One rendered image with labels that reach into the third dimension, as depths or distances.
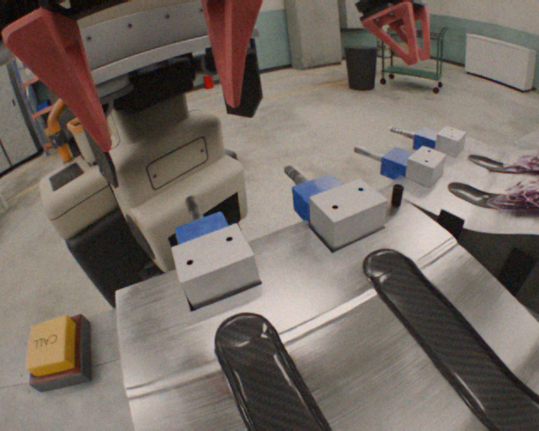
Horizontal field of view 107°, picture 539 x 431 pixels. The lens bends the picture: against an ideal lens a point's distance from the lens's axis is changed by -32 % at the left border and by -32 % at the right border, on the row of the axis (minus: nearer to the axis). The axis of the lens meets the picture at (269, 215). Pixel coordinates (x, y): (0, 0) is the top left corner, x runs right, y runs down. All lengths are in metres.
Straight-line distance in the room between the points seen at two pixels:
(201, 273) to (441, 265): 0.17
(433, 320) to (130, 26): 0.46
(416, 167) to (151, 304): 0.31
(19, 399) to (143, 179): 0.38
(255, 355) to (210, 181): 0.38
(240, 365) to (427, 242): 0.16
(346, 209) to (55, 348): 0.30
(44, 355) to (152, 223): 0.27
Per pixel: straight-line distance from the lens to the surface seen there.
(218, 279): 0.19
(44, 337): 0.35
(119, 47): 0.43
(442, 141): 0.46
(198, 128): 0.52
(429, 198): 0.35
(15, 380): 0.42
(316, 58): 6.06
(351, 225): 0.21
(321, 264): 0.21
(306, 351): 0.17
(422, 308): 0.20
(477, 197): 0.39
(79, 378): 0.33
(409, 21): 0.37
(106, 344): 0.34
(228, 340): 0.18
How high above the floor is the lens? 1.04
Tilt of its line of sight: 38 degrees down
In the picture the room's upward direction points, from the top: 9 degrees counter-clockwise
